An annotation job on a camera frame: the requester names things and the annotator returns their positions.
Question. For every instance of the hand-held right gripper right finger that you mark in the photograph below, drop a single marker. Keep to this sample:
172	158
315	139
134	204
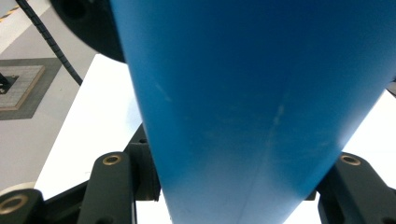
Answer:
312	196

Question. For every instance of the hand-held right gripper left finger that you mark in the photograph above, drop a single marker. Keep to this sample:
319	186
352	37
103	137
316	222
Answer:
144	168

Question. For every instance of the blue bottle with white cap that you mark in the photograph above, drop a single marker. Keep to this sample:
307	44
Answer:
249	109

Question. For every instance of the gray floor mat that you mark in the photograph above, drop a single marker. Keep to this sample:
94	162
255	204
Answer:
40	99

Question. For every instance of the black round object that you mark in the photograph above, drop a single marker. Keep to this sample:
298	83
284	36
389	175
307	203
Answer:
93	28

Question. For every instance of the black stand base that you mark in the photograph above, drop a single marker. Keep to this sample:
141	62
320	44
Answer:
6	83

